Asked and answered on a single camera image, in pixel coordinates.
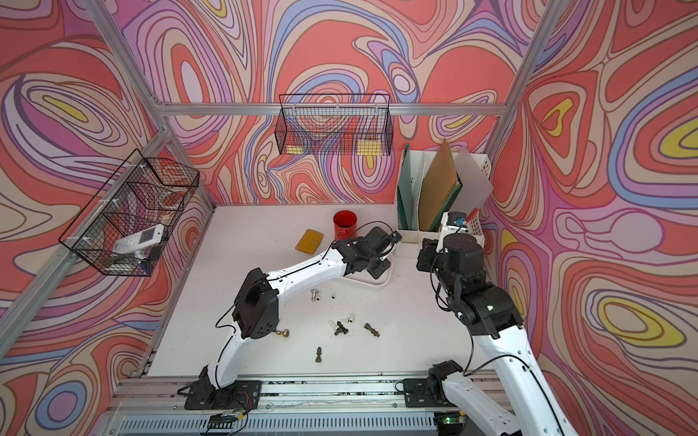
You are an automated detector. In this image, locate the bronze queen chess piece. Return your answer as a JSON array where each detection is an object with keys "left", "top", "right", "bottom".
[{"left": 364, "top": 323, "right": 380, "bottom": 338}]

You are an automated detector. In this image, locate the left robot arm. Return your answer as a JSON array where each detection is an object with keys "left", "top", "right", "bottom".
[{"left": 198, "top": 226, "right": 402, "bottom": 392}]

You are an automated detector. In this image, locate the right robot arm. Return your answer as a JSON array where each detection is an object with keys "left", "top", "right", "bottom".
[{"left": 416, "top": 233, "right": 576, "bottom": 435}]

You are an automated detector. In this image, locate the white plastic storage box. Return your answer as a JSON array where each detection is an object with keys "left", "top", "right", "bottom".
[{"left": 340, "top": 255, "right": 394, "bottom": 290}]

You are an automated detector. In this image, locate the white knight chess piece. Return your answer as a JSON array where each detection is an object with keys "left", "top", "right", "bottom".
[{"left": 342, "top": 312, "right": 356, "bottom": 323}]

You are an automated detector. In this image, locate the black king chess piece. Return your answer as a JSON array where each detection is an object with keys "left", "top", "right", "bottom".
[{"left": 334, "top": 321, "right": 348, "bottom": 336}]

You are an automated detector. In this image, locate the white desk file organizer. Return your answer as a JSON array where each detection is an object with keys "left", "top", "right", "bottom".
[{"left": 394, "top": 145, "right": 493, "bottom": 245}]

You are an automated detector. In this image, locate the red metal bucket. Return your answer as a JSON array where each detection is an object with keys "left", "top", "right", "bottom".
[{"left": 333, "top": 210, "right": 357, "bottom": 241}]

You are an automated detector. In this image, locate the yellow wallet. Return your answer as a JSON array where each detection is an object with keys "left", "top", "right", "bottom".
[{"left": 296, "top": 229, "right": 324, "bottom": 254}]

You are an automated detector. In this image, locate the brown cardboard folder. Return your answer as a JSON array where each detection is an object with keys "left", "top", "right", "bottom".
[{"left": 418, "top": 140, "right": 460, "bottom": 232}]

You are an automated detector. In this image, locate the grey folder sheet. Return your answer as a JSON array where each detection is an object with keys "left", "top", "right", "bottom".
[{"left": 446, "top": 150, "right": 494, "bottom": 235}]

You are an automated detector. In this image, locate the white remote control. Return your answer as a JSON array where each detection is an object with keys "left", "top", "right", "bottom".
[{"left": 113, "top": 223, "right": 165, "bottom": 259}]

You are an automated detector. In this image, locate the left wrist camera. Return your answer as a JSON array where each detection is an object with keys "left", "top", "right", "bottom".
[{"left": 389, "top": 231, "right": 403, "bottom": 245}]

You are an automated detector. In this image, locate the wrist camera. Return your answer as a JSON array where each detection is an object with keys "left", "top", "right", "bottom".
[
  {"left": 389, "top": 231, "right": 403, "bottom": 245},
  {"left": 439, "top": 212, "right": 471, "bottom": 241}
]

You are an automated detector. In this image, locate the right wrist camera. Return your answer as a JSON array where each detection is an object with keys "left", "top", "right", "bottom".
[{"left": 439, "top": 212, "right": 471, "bottom": 241}]

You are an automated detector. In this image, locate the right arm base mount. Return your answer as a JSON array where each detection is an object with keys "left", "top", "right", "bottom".
[{"left": 399, "top": 378, "right": 456, "bottom": 409}]

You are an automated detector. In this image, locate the black wire basket back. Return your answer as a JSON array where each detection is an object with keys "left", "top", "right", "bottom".
[{"left": 274, "top": 92, "right": 394, "bottom": 157}]

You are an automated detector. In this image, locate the black wire basket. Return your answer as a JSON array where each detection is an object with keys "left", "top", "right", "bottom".
[
  {"left": 59, "top": 150, "right": 200, "bottom": 277},
  {"left": 274, "top": 92, "right": 394, "bottom": 157}
]

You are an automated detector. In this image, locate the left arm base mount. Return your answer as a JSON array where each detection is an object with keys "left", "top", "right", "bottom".
[{"left": 176, "top": 381, "right": 262, "bottom": 412}]

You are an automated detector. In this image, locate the black wire basket left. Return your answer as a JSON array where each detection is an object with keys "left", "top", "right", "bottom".
[{"left": 59, "top": 150, "right": 200, "bottom": 277}]

